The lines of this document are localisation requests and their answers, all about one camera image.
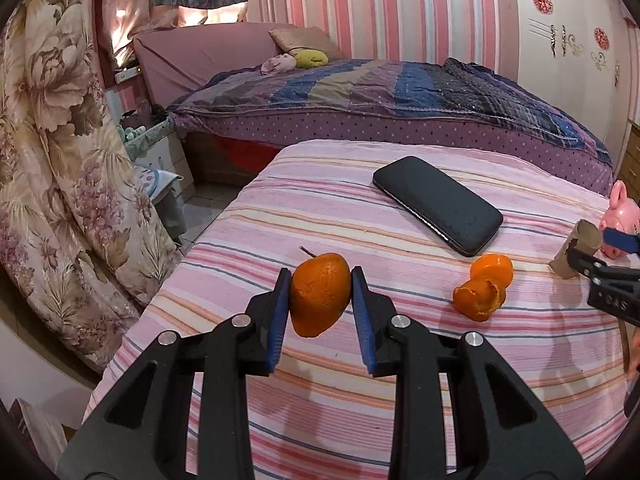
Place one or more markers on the pink striped blanket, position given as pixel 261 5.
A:
pixel 325 195

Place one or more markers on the yellow green cloth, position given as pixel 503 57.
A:
pixel 311 58

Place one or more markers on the white wall socket strip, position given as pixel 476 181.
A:
pixel 126 75

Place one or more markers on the red round wall decal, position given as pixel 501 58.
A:
pixel 543 2
pixel 601 38

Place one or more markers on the pink rabbit piggy bank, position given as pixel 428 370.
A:
pixel 622 217

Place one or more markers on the purple patchwork quilt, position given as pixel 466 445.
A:
pixel 390 90

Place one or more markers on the pale pink cloth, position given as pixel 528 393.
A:
pixel 278 64

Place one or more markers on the torn open orange peel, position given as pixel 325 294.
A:
pixel 480 295

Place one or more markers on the floral curtain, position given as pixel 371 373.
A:
pixel 60 160

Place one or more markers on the pink padded headboard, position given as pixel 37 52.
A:
pixel 200 60

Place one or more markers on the cardboard tube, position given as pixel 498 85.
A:
pixel 587 232

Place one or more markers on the black case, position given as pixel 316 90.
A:
pixel 440 205

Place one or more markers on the beige pillow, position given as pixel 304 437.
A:
pixel 305 37

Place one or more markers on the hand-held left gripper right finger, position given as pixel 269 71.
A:
pixel 362 320

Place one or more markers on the gold wall decal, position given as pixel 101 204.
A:
pixel 565 40

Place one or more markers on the wooden desk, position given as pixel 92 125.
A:
pixel 632 160

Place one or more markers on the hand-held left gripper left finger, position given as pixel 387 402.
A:
pixel 280 315

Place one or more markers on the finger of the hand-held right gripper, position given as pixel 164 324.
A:
pixel 622 241
pixel 597 262

